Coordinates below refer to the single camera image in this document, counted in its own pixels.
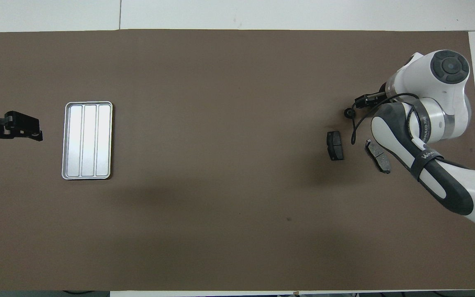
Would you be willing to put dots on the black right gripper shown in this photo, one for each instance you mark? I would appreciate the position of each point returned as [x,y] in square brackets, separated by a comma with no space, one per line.
[377,98]

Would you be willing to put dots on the small black bearing gear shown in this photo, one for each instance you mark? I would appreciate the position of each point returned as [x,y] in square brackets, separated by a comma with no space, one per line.
[349,112]

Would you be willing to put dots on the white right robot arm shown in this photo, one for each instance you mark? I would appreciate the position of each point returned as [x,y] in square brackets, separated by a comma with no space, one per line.
[447,103]

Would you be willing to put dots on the silver metal tray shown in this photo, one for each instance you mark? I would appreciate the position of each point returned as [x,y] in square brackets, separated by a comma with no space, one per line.
[89,140]

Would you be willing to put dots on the rectangular dark brake pad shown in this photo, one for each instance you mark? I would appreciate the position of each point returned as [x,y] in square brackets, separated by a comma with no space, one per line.
[335,145]

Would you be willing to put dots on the curved dark brake pad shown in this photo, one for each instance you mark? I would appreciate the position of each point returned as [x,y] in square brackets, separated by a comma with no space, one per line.
[379,161]

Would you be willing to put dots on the brown table mat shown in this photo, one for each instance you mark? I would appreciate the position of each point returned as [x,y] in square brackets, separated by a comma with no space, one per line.
[221,206]

